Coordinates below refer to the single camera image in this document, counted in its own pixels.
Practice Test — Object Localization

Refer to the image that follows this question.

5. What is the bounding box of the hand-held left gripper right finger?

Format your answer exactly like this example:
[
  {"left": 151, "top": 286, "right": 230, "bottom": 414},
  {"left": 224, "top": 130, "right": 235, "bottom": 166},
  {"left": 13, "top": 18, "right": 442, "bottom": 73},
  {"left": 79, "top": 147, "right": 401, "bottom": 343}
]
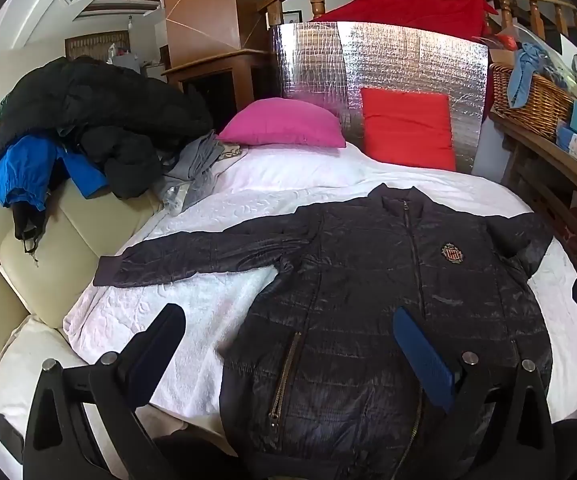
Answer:
[{"left": 393, "top": 306, "right": 558, "bottom": 480}]

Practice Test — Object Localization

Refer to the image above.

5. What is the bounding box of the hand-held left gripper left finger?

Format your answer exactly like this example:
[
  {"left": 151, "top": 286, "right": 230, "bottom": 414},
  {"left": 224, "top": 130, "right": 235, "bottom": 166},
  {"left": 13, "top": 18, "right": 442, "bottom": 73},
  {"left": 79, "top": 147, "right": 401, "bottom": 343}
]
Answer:
[{"left": 22, "top": 303, "right": 186, "bottom": 480}]

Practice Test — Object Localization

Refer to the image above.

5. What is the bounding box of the black quilted jacket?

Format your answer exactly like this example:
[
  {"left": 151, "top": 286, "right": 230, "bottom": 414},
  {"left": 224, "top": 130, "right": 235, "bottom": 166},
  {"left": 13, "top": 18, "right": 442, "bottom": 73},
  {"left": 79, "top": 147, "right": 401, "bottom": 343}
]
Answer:
[{"left": 92, "top": 183, "right": 555, "bottom": 480}]

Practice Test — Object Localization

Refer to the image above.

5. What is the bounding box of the wooden shelf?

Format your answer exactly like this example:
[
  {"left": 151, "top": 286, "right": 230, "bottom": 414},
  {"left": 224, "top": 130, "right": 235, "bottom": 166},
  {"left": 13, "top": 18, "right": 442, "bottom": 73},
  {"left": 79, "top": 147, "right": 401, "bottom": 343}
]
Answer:
[{"left": 489, "top": 110, "right": 577, "bottom": 283}]

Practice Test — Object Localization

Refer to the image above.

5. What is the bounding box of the cream leather sofa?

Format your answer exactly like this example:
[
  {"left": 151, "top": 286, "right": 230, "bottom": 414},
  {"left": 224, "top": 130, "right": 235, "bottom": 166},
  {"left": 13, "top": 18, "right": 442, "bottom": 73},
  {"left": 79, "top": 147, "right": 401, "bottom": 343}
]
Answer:
[{"left": 0, "top": 180, "right": 165, "bottom": 463}]

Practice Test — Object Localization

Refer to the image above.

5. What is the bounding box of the grey garment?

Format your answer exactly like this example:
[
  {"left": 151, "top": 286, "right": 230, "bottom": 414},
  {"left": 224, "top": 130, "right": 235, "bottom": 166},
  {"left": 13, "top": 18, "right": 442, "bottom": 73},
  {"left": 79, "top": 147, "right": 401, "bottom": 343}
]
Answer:
[{"left": 156, "top": 130, "right": 243, "bottom": 212}]

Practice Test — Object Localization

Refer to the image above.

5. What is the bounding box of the wicker basket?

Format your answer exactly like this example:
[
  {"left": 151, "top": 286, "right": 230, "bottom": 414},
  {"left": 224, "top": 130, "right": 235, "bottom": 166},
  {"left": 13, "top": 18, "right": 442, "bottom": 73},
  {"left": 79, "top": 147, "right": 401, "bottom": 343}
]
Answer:
[{"left": 489, "top": 62, "right": 577, "bottom": 144}]

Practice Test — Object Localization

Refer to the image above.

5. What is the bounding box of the white textured bed blanket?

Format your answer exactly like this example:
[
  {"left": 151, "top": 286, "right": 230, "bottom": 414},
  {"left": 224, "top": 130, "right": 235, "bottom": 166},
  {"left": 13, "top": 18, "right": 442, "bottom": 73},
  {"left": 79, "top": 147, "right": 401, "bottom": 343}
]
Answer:
[{"left": 0, "top": 140, "right": 577, "bottom": 480}]

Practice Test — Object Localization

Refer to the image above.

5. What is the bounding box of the blue jacket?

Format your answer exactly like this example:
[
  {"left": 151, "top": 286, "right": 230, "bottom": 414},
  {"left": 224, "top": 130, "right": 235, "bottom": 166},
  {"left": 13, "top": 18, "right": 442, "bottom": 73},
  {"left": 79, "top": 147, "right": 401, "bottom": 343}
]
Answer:
[{"left": 0, "top": 132, "right": 110, "bottom": 211}]

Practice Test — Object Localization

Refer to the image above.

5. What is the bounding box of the red pillow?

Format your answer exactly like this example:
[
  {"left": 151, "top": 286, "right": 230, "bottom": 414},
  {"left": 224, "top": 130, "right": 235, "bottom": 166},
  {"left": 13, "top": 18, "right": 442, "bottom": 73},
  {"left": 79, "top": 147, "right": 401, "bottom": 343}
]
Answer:
[{"left": 359, "top": 87, "right": 457, "bottom": 173}]

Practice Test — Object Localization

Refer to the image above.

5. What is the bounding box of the blue cloth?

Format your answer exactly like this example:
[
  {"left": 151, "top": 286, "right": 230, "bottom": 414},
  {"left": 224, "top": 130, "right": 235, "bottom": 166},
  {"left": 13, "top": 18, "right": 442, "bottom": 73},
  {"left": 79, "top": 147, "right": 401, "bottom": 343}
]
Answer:
[{"left": 509, "top": 42, "right": 569, "bottom": 109}]

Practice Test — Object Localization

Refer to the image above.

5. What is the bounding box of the black puffer coat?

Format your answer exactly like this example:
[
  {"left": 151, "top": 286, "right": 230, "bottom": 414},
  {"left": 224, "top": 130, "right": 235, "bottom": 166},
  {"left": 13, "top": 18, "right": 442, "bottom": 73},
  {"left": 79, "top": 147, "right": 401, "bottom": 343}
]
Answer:
[{"left": 0, "top": 56, "right": 214, "bottom": 200}]

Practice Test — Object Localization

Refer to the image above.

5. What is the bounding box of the pink pillow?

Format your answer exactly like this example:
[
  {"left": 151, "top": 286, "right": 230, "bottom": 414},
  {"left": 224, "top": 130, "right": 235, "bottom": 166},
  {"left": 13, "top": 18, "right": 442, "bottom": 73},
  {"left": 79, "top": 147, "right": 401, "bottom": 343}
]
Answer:
[{"left": 217, "top": 97, "right": 348, "bottom": 149}]

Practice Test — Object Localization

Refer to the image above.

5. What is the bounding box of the silver foil insulation panel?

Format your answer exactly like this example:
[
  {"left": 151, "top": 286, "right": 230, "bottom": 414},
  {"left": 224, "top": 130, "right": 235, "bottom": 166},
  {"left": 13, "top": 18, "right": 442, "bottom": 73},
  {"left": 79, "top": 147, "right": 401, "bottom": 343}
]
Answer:
[{"left": 270, "top": 21, "right": 490, "bottom": 177}]

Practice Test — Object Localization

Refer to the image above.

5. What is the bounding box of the red cloth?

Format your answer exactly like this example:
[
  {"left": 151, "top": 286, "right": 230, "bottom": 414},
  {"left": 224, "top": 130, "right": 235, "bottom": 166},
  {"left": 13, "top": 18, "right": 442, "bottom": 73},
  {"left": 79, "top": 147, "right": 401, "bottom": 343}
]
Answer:
[{"left": 313, "top": 0, "right": 500, "bottom": 111}]

